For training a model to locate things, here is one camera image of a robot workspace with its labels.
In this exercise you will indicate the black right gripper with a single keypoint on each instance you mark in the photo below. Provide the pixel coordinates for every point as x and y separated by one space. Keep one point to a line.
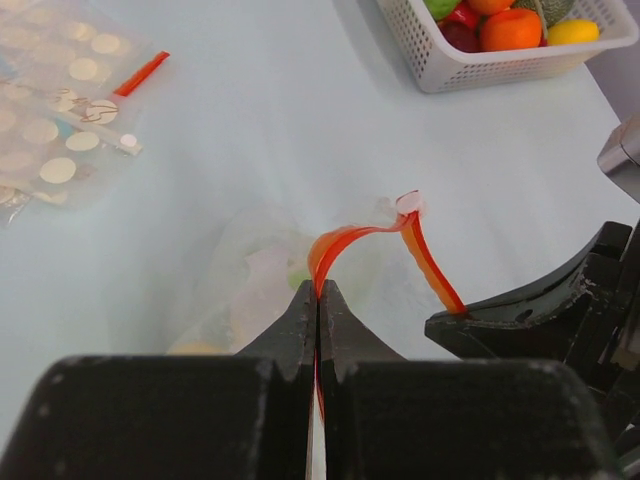
585 312

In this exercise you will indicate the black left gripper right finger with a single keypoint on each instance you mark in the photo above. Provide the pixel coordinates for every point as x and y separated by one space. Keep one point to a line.
386 417

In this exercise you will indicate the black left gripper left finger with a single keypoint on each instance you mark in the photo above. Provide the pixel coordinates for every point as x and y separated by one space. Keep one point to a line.
243 416

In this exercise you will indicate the clear zip top bag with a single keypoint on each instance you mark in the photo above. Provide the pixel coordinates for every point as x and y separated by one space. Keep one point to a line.
263 257

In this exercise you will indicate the pile of zip bags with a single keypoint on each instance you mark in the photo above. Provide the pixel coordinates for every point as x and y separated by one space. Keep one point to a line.
68 72

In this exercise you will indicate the yellow lemon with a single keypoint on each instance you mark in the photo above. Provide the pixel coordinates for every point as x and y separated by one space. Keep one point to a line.
573 31

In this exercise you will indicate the white plastic fruit basket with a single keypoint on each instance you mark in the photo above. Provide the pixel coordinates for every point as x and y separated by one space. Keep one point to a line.
438 67

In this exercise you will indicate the small orange tangerine front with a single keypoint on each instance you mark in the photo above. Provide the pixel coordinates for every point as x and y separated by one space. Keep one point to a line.
512 29

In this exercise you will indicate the dark red fruit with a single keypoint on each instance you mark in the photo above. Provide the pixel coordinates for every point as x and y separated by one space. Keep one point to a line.
461 37

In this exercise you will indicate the green netted melon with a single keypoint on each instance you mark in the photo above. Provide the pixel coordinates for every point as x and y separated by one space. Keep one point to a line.
550 11

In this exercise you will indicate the red bell pepper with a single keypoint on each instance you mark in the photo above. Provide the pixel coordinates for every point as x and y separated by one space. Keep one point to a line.
465 15

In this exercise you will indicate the light green guava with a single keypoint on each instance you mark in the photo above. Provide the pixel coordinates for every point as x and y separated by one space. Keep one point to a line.
440 9

